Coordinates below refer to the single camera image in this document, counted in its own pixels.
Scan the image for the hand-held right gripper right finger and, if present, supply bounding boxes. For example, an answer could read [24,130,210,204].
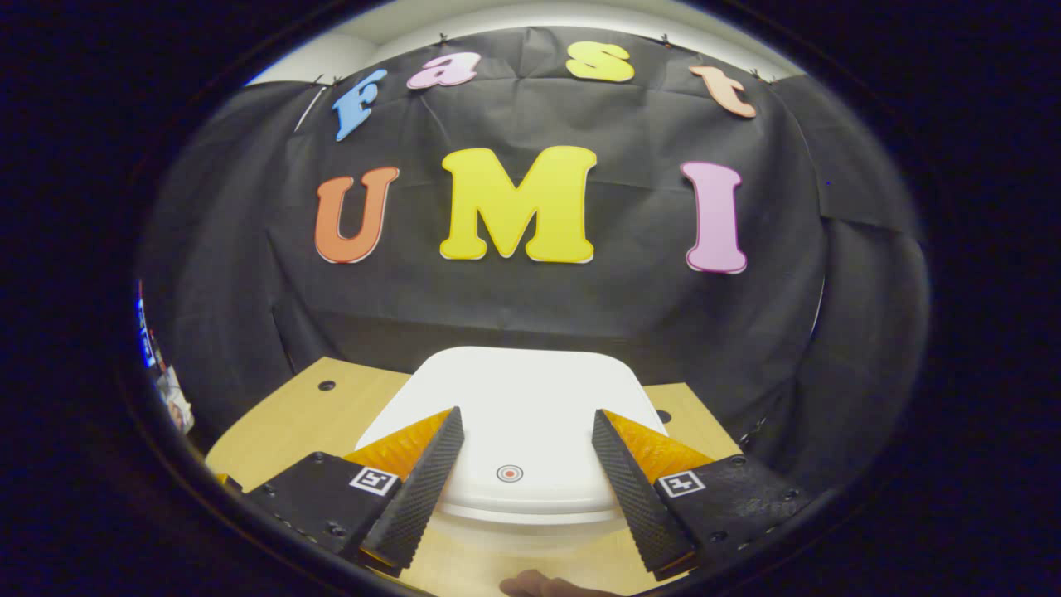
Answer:
[591,408,817,581]

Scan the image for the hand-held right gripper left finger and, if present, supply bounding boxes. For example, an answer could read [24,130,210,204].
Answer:
[245,406,465,577]

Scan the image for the white desktop garbage bin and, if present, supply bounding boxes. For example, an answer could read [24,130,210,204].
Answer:
[355,346,671,556]

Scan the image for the wooden desktop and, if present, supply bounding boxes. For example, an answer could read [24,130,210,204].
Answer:
[205,357,743,597]

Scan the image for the black backdrop cloth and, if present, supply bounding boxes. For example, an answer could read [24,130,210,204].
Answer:
[137,27,929,473]

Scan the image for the white paper sheets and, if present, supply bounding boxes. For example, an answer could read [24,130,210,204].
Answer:
[157,365,196,435]

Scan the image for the computer monitor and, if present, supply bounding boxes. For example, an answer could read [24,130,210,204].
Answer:
[137,300,158,370]

